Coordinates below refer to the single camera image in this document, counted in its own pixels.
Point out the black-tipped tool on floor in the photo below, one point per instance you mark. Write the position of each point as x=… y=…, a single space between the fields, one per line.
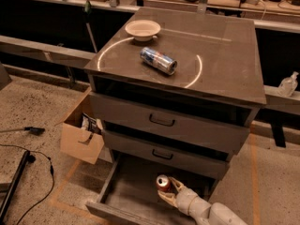
x=33 y=130

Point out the grey drawer cabinet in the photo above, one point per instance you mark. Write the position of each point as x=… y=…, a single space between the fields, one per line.
x=218 y=74

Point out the grey top drawer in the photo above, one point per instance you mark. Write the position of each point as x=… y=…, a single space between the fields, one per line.
x=174 y=125

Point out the grey metal rail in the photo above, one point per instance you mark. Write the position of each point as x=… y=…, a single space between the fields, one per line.
x=45 y=52

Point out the blue silver energy drink can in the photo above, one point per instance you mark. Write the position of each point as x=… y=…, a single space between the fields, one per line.
x=158 y=60

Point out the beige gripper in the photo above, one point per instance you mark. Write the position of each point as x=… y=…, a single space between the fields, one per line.
x=185 y=198

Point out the grey middle drawer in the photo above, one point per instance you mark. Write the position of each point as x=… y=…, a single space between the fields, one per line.
x=187 y=160

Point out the clear sanitizer bottle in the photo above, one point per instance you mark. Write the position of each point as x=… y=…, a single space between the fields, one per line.
x=288 y=85

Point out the orange coke can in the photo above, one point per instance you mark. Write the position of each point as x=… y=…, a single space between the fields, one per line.
x=163 y=183

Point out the green-handled stick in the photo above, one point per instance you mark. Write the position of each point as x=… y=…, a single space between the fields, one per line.
x=86 y=13

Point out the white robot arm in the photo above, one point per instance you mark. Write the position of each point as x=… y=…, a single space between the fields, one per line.
x=219 y=214

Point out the grey open bottom drawer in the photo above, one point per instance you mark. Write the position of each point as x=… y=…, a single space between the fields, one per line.
x=130 y=194

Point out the white paper bowl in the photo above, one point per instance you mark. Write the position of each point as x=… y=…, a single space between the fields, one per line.
x=142 y=30

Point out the black bar on floor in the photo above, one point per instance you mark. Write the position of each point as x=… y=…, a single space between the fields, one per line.
x=8 y=189

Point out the open cardboard box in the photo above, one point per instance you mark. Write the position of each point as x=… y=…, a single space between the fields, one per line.
x=76 y=141

